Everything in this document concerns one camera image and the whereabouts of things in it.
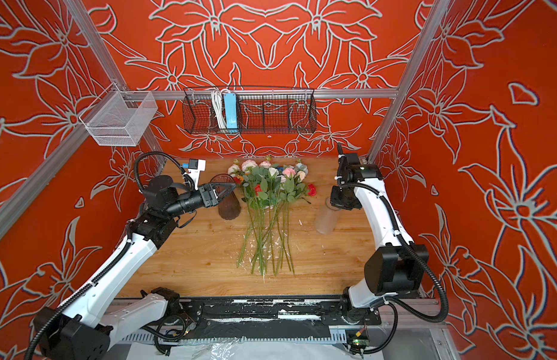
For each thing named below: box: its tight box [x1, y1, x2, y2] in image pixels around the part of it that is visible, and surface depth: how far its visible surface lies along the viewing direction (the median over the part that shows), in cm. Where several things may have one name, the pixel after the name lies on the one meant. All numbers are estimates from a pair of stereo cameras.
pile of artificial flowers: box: [227, 156, 318, 284], surface depth 97 cm
